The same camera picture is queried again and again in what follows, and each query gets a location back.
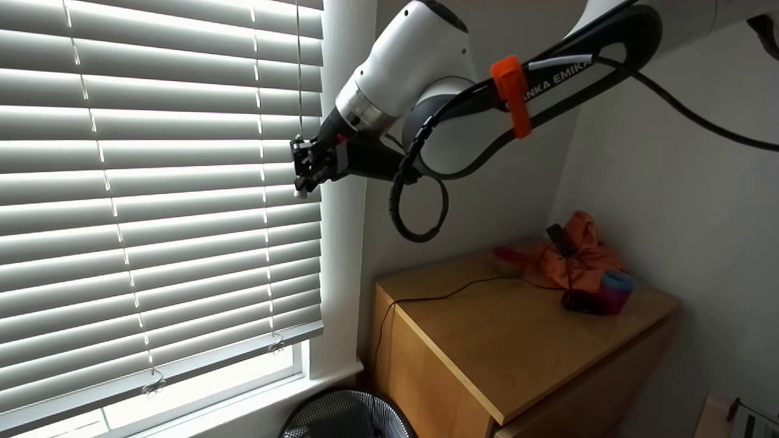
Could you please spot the blue and purple cup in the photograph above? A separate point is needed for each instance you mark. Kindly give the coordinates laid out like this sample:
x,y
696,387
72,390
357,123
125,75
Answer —
x,y
616,291

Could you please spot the black trash bin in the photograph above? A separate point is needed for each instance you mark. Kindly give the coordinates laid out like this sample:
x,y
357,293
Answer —
x,y
347,413

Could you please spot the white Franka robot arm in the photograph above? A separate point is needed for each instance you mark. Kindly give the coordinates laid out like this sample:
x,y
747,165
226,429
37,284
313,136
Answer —
x,y
425,69

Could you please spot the white window blinds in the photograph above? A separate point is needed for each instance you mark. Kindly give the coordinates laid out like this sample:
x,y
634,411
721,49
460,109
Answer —
x,y
149,221

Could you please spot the black oval device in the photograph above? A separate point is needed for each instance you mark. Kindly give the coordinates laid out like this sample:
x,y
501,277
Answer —
x,y
583,303

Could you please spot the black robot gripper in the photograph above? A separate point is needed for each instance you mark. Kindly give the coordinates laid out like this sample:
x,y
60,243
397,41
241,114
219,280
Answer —
x,y
338,153

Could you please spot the orange cable clip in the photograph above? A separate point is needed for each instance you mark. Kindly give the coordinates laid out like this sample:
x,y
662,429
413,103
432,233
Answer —
x,y
510,81

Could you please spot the black hair straightener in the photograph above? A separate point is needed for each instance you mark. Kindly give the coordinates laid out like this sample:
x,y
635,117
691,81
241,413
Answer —
x,y
557,237

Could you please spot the light wooden dresser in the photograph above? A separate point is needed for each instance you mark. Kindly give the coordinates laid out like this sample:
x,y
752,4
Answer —
x,y
466,350

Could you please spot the orange towel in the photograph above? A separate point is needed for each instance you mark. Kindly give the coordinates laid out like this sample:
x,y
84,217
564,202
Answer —
x,y
583,268

